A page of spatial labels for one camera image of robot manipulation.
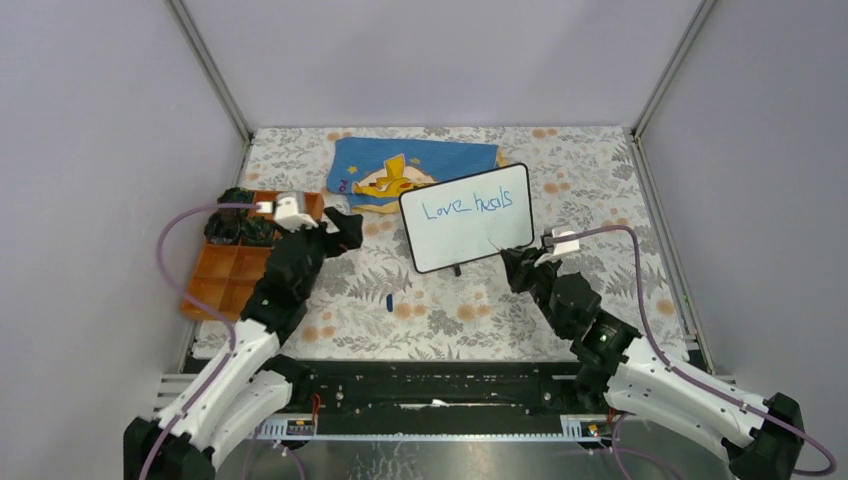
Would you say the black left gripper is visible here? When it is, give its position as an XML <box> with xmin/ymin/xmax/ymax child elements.
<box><xmin>277</xmin><ymin>207</ymin><xmax>364</xmax><ymax>299</ymax></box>

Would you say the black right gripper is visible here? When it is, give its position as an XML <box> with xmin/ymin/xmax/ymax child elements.
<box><xmin>500</xmin><ymin>245</ymin><xmax>569</xmax><ymax>337</ymax></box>

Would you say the black framed whiteboard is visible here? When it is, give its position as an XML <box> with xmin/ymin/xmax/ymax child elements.
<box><xmin>399</xmin><ymin>163</ymin><xmax>535</xmax><ymax>274</ymax></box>

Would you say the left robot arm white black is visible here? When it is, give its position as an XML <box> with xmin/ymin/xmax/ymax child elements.
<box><xmin>123</xmin><ymin>207</ymin><xmax>363</xmax><ymax>479</ymax></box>

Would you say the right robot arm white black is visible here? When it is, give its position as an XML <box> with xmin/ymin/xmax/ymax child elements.
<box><xmin>499</xmin><ymin>248</ymin><xmax>804</xmax><ymax>479</ymax></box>

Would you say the blue pikachu cloth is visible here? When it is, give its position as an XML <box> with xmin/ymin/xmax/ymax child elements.
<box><xmin>326</xmin><ymin>137</ymin><xmax>506</xmax><ymax>214</ymax></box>

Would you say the dark green scrunchie right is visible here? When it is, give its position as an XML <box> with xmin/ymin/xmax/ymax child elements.
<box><xmin>240</xmin><ymin>216</ymin><xmax>276</xmax><ymax>247</ymax></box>

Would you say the dark green scrunchie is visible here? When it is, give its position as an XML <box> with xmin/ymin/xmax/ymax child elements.
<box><xmin>217</xmin><ymin>187</ymin><xmax>255</xmax><ymax>204</ymax></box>
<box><xmin>240</xmin><ymin>216</ymin><xmax>276</xmax><ymax>247</ymax></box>

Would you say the dark green scrunchie top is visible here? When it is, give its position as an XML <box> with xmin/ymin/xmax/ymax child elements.
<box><xmin>217</xmin><ymin>187</ymin><xmax>255</xmax><ymax>204</ymax></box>

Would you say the orange compartment tray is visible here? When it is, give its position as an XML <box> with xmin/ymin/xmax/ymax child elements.
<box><xmin>179</xmin><ymin>189</ymin><xmax>325</xmax><ymax>322</ymax></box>

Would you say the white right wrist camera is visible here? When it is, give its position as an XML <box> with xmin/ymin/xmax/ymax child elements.
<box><xmin>536</xmin><ymin>227</ymin><xmax>580</xmax><ymax>265</ymax></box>

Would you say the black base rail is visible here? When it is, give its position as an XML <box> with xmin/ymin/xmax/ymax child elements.
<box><xmin>279</xmin><ymin>360</ymin><xmax>616</xmax><ymax>420</ymax></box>

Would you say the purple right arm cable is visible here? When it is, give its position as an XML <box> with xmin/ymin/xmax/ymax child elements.
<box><xmin>563</xmin><ymin>225</ymin><xmax>837</xmax><ymax>477</ymax></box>

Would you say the right aluminium frame post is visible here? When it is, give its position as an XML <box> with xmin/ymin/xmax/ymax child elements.
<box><xmin>631</xmin><ymin>0</ymin><xmax>717</xmax><ymax>139</ymax></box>

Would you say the aluminium frame post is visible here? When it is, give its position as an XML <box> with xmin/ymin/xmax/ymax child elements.
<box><xmin>631</xmin><ymin>0</ymin><xmax>717</xmax><ymax>139</ymax></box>
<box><xmin>164</xmin><ymin>0</ymin><xmax>253</xmax><ymax>144</ymax></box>

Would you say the left aluminium frame post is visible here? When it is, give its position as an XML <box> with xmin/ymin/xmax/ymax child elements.
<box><xmin>164</xmin><ymin>0</ymin><xmax>253</xmax><ymax>144</ymax></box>

